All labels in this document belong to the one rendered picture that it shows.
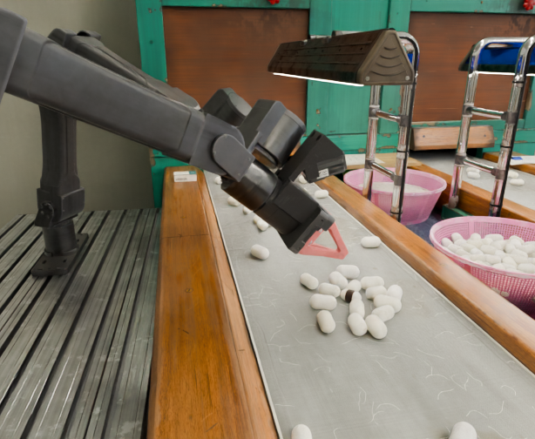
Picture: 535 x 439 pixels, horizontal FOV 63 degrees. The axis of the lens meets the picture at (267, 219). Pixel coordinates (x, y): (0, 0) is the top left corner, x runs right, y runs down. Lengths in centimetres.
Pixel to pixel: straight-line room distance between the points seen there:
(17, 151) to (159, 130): 189
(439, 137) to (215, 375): 125
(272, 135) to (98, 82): 22
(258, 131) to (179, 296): 25
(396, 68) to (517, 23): 114
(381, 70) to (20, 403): 63
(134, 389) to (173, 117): 36
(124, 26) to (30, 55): 176
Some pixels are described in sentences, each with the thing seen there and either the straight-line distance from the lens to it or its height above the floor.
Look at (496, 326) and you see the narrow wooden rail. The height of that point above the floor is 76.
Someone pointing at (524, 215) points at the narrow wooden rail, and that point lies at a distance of 107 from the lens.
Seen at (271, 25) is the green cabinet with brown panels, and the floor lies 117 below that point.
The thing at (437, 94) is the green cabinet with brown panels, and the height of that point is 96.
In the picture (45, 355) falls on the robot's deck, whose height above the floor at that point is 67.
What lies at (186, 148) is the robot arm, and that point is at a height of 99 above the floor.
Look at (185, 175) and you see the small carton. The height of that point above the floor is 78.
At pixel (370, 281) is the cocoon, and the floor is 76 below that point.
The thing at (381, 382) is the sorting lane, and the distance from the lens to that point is 53.
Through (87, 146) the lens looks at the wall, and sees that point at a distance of 224.
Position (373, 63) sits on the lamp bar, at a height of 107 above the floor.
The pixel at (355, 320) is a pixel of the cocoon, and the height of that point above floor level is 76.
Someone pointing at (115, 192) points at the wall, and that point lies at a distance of 227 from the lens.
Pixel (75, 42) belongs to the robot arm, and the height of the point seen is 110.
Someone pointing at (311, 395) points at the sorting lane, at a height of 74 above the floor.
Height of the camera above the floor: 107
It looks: 20 degrees down
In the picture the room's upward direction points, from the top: straight up
